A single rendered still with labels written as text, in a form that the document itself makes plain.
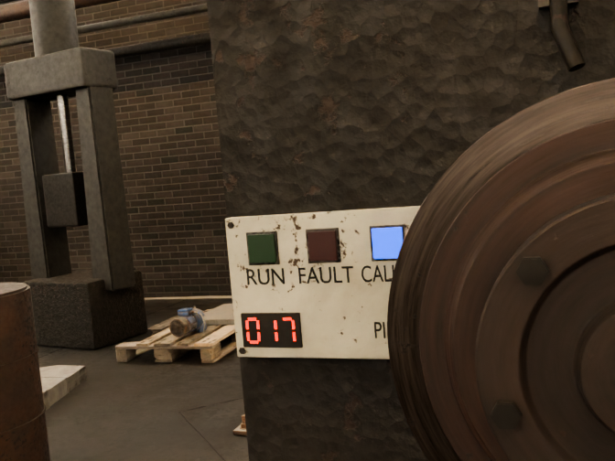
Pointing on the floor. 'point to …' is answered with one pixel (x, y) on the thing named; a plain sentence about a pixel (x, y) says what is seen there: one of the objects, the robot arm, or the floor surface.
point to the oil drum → (20, 380)
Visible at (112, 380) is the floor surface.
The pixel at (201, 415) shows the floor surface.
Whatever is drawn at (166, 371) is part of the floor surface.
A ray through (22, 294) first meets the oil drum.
